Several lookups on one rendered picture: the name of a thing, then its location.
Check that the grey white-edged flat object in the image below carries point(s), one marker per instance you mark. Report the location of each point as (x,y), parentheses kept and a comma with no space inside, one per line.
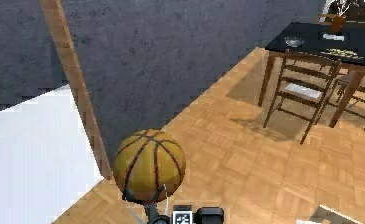
(333,216)

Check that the orange basketball with black stripes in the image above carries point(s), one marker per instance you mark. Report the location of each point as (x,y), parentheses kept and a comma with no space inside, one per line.
(149,163)

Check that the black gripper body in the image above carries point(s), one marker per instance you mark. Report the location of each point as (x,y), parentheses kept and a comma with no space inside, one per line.
(152,211)

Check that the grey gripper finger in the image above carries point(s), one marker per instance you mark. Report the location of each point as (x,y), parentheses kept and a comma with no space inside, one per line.
(134,197)
(160,194)

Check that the brown wooden slatted chair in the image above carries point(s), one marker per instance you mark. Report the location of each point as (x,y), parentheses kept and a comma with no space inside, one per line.
(306,90)
(358,100)

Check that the dark plate with yellow food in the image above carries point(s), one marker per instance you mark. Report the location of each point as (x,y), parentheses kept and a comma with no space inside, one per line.
(341,53)

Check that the black-topped wooden dining table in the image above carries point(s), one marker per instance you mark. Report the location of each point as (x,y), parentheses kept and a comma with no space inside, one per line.
(310,35)

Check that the white flat rectangular object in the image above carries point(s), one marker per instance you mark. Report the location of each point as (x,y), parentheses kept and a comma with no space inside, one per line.
(333,37)

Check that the brown wooden door frame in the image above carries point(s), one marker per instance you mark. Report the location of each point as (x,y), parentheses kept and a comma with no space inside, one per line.
(75,80)

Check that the potted plant in brown pot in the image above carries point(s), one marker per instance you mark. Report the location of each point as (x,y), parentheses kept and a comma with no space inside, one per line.
(337,21)

